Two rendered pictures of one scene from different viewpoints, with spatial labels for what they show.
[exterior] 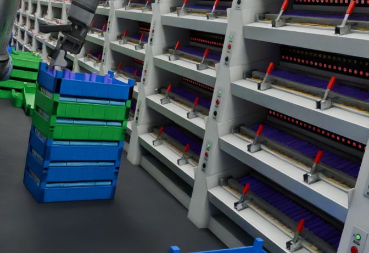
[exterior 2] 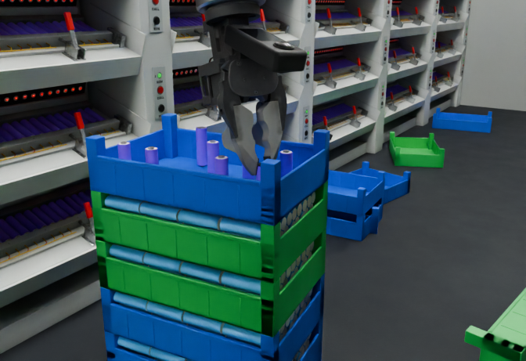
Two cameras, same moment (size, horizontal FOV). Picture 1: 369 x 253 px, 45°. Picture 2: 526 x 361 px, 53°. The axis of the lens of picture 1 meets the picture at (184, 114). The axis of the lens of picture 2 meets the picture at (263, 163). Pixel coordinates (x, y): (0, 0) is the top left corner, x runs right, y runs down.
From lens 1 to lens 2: 2.23 m
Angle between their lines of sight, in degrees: 112
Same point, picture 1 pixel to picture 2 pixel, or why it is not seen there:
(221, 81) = (153, 58)
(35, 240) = (401, 329)
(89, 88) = (258, 151)
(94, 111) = not seen: hidden behind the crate
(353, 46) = not seen: outside the picture
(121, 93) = (192, 146)
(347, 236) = (301, 117)
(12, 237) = (426, 345)
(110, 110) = not seen: hidden behind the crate
